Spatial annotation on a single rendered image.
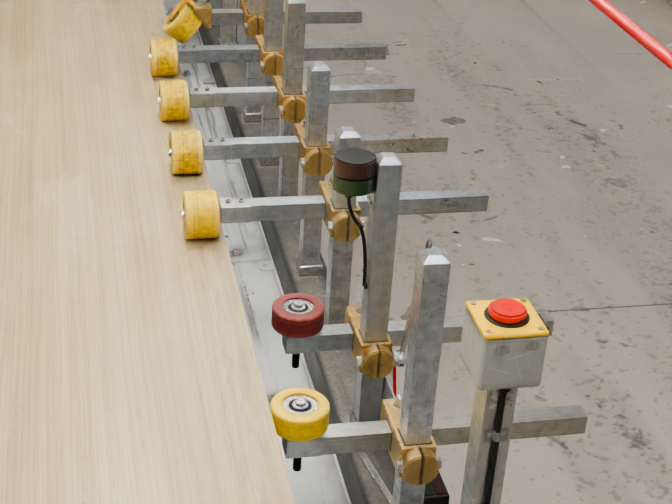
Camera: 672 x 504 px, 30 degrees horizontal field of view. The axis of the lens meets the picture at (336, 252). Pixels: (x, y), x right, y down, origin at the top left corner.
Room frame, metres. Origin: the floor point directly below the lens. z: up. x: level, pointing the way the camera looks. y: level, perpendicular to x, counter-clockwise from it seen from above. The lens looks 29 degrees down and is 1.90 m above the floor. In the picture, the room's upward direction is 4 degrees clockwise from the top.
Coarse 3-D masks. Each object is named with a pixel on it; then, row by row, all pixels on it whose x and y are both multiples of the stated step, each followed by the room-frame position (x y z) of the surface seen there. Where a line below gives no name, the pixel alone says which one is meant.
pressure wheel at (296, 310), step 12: (276, 300) 1.64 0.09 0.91; (288, 300) 1.65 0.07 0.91; (300, 300) 1.65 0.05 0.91; (312, 300) 1.65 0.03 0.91; (276, 312) 1.61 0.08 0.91; (288, 312) 1.61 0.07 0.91; (300, 312) 1.62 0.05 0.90; (312, 312) 1.62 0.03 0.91; (276, 324) 1.61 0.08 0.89; (288, 324) 1.59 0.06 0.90; (300, 324) 1.59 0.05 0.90; (312, 324) 1.60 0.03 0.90; (288, 336) 1.59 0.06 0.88; (300, 336) 1.59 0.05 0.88
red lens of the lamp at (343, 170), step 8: (336, 152) 1.62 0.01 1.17; (336, 160) 1.59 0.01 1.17; (376, 160) 1.61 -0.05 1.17; (336, 168) 1.59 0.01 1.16; (344, 168) 1.58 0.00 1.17; (352, 168) 1.58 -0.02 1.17; (360, 168) 1.58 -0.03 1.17; (368, 168) 1.59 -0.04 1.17; (344, 176) 1.58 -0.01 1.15; (352, 176) 1.58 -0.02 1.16; (360, 176) 1.58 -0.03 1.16; (368, 176) 1.59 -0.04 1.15
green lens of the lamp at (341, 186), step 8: (336, 176) 1.59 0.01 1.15; (336, 184) 1.59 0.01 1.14; (344, 184) 1.58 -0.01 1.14; (352, 184) 1.58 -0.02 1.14; (360, 184) 1.58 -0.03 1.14; (368, 184) 1.59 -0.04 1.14; (344, 192) 1.58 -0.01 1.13; (352, 192) 1.58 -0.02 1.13; (360, 192) 1.58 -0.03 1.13; (368, 192) 1.59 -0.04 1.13
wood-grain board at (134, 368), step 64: (0, 0) 3.01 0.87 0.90; (64, 0) 3.04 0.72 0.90; (128, 0) 3.07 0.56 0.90; (0, 64) 2.57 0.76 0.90; (64, 64) 2.60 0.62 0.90; (128, 64) 2.62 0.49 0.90; (0, 128) 2.23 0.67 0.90; (64, 128) 2.25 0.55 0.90; (128, 128) 2.27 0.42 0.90; (192, 128) 2.29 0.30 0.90; (0, 192) 1.96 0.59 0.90; (64, 192) 1.98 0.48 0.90; (128, 192) 1.99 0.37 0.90; (0, 256) 1.74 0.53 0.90; (64, 256) 1.75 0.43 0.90; (128, 256) 1.76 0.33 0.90; (192, 256) 1.78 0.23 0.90; (0, 320) 1.55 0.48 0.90; (64, 320) 1.56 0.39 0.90; (128, 320) 1.57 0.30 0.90; (192, 320) 1.58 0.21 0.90; (0, 384) 1.39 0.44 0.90; (64, 384) 1.40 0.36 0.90; (128, 384) 1.41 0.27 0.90; (192, 384) 1.42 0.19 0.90; (256, 384) 1.43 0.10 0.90; (0, 448) 1.25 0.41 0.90; (64, 448) 1.26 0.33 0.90; (128, 448) 1.27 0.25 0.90; (192, 448) 1.28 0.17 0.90; (256, 448) 1.29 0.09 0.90
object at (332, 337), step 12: (540, 312) 1.74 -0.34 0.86; (336, 324) 1.66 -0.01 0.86; (348, 324) 1.66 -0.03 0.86; (396, 324) 1.67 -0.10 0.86; (444, 324) 1.68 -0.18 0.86; (456, 324) 1.68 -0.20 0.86; (552, 324) 1.71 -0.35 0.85; (312, 336) 1.62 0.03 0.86; (324, 336) 1.63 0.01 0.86; (336, 336) 1.63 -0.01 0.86; (348, 336) 1.64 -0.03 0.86; (396, 336) 1.65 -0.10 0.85; (444, 336) 1.67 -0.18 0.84; (456, 336) 1.68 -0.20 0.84; (288, 348) 1.61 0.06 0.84; (300, 348) 1.62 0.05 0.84; (312, 348) 1.62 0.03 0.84; (324, 348) 1.63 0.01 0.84; (336, 348) 1.63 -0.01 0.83; (348, 348) 1.64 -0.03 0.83
